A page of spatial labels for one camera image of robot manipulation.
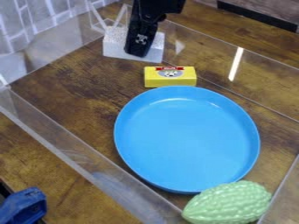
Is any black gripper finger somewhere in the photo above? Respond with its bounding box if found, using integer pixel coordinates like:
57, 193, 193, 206
125, 15, 166, 58

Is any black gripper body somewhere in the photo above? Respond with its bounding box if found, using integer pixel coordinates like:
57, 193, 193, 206
131, 0, 186, 24

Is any white speckled foam block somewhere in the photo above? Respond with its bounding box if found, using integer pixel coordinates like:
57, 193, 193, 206
103, 26, 165, 63

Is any yellow rectangular box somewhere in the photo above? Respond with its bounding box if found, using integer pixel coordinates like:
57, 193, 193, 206
145, 66, 198, 88

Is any blue round tray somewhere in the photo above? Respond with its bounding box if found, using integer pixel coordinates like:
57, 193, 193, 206
114, 87, 261, 194

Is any white patterned cloth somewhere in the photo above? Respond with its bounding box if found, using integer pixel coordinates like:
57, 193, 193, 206
0, 0, 119, 55

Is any green bumpy gourd toy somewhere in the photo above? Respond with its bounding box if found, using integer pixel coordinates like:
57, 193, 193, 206
182, 180, 271, 224

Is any clear acrylic enclosure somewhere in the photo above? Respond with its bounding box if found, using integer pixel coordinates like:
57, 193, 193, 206
0, 2, 299, 224

